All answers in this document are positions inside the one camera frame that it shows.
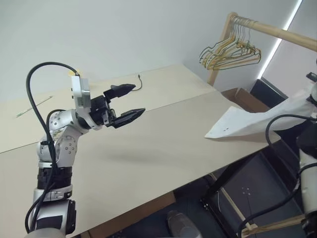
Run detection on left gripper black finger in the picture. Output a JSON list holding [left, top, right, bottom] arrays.
[[106, 108, 146, 129], [103, 83, 136, 100]]

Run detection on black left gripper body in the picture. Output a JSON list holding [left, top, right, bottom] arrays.
[[90, 95, 117, 127]]

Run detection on white shorts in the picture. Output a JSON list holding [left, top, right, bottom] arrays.
[[204, 84, 317, 145]]

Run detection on black box-shaped object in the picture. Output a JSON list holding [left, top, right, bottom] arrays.
[[249, 78, 289, 110]]

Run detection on wooden clothes rack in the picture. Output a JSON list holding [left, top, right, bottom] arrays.
[[207, 11, 317, 236]]

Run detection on thin stick with green end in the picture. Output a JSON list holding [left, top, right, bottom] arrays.
[[16, 96, 53, 118]]

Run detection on open brown cardboard box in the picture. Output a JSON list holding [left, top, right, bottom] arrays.
[[221, 87, 270, 115]]

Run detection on black panel with white dots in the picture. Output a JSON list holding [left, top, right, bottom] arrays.
[[208, 150, 306, 238]]

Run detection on dark rounded shape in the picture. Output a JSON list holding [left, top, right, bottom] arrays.
[[165, 210, 208, 238]]

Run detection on small black cable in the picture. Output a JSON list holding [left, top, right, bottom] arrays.
[[130, 73, 144, 91]]

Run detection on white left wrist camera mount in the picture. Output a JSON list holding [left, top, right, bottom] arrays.
[[71, 75, 92, 116]]

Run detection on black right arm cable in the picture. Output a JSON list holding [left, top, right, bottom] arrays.
[[237, 114, 317, 238]]

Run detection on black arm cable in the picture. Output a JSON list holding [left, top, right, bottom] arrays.
[[237, 114, 317, 238], [24, 61, 81, 235]]

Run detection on bunch of wire hangers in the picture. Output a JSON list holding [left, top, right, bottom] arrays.
[[202, 18, 263, 71]]

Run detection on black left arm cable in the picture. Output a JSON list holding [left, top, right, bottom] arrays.
[[24, 61, 81, 235]]

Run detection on yellow wire hanger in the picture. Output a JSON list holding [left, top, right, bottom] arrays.
[[201, 17, 260, 70]]

